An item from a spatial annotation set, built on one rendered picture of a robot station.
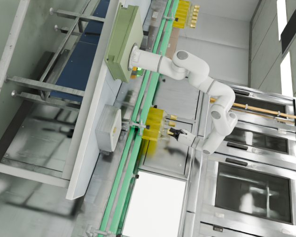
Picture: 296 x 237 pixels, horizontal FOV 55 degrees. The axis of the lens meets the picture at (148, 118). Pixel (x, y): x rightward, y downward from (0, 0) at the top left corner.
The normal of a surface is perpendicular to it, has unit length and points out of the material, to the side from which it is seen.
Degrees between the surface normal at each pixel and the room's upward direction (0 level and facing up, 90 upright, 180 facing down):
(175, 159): 90
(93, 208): 90
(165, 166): 90
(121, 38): 90
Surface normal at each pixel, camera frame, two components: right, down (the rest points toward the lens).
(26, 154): 0.07, -0.55
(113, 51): -0.04, -0.18
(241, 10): -0.22, 0.80
